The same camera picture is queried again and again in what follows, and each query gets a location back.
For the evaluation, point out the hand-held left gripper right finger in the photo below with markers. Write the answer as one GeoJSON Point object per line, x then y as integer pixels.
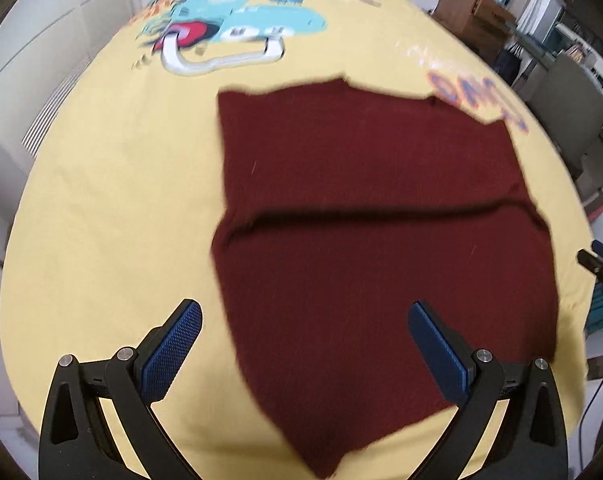
{"type": "Point", "coordinates": [436, 347]}

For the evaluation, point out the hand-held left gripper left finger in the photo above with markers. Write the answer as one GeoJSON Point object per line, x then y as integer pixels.
{"type": "Point", "coordinates": [174, 345]}

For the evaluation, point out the maroon knitted sweater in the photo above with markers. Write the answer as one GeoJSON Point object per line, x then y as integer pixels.
{"type": "Point", "coordinates": [371, 220]}

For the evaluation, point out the grey office chair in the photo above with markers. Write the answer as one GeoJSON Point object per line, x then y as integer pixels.
{"type": "Point", "coordinates": [566, 110]}

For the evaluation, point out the yellow printed bed sheet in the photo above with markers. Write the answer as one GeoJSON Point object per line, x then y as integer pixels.
{"type": "Point", "coordinates": [121, 185]}

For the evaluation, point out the dark bag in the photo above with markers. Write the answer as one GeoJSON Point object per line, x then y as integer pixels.
{"type": "Point", "coordinates": [509, 65]}

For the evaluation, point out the brown cardboard box stack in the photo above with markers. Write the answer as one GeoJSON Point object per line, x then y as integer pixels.
{"type": "Point", "coordinates": [476, 15]}

